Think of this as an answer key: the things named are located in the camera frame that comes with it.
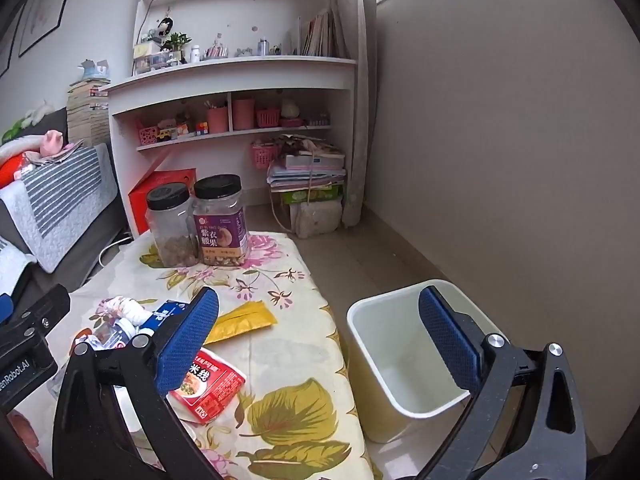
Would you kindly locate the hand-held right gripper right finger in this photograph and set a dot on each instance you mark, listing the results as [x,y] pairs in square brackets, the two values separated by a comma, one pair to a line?
[447,340]

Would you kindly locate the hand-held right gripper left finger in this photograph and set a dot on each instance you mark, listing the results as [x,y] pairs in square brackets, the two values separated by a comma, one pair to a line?
[187,340]

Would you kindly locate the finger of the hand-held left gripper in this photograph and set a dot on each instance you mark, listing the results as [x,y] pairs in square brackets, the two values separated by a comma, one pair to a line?
[42,312]

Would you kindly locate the light blue drink carton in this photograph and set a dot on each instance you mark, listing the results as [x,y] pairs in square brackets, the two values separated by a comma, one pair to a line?
[167,312]

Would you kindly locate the red instant noodle bowl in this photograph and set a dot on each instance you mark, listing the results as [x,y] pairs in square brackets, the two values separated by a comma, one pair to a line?
[210,385]

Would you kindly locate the white plastic trash bin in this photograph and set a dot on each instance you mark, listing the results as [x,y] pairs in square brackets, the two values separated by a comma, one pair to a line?
[400,370]

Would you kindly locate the white tissue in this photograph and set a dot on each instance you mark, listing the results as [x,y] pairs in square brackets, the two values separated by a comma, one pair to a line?
[127,310]

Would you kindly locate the clear plastic bottle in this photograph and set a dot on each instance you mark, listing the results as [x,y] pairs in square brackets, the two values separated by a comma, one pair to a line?
[117,332]

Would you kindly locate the yellow packet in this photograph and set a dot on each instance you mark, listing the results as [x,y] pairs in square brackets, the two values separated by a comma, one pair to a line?
[245,320]

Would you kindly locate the dark grey sofa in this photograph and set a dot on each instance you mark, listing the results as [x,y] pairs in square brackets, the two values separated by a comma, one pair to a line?
[85,255]

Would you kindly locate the floral tablecloth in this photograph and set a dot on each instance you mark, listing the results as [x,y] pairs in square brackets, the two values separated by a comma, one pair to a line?
[290,320]

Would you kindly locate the clear jar with black lid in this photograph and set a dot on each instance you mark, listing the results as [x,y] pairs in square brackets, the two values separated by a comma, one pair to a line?
[170,230]

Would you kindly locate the purple label jar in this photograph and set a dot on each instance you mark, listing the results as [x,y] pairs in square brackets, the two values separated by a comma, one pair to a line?
[220,230]

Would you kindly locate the grey striped blanket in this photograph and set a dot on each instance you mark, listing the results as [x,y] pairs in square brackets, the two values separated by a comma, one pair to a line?
[65,195]

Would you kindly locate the red gift box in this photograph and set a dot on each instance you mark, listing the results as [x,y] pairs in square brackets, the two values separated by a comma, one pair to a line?
[150,190]

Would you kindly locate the pink plush toy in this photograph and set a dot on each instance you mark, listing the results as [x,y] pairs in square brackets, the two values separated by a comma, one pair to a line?
[52,142]

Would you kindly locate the white foam box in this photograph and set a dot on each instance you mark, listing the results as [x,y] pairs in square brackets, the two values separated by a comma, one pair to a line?
[317,220]

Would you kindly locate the green cardboard box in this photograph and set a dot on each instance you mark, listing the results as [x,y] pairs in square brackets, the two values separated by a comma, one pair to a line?
[312,195]

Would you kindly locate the pink basket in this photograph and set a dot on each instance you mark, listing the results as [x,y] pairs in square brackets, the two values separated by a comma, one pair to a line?
[148,134]
[267,117]
[265,156]

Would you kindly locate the tall stack of books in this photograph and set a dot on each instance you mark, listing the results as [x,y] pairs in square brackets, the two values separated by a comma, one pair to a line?
[87,115]

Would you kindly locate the stack of books and magazines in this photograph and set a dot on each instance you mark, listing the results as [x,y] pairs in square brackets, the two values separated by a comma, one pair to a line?
[310,167]

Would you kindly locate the colourful puzzle cube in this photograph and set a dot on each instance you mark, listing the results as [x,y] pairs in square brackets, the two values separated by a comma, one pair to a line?
[201,128]

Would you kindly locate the pink cup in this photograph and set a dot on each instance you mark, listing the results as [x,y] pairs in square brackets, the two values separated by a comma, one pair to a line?
[243,115]
[217,120]

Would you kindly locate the grey curtain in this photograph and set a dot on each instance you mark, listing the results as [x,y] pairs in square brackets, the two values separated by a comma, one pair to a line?
[352,110]

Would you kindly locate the pale round ball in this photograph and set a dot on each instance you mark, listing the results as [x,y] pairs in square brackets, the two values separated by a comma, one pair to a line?
[290,110]

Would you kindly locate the white bookshelf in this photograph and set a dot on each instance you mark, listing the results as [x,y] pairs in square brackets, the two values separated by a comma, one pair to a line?
[240,77]

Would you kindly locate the clear storage box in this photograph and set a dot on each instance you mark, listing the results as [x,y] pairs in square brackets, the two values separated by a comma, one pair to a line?
[155,60]

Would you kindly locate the small green plant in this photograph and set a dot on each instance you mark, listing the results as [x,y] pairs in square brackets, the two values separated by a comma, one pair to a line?
[178,42]

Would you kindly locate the silver can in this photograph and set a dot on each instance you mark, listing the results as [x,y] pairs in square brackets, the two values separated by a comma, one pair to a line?
[263,46]

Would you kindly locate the large framed picture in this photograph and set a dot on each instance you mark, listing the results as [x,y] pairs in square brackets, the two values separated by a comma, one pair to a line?
[47,5]

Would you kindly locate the black and white doll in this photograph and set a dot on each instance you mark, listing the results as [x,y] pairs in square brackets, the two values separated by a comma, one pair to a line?
[164,29]

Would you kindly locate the leaning thin books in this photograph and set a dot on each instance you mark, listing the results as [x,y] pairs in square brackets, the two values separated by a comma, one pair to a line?
[320,35]

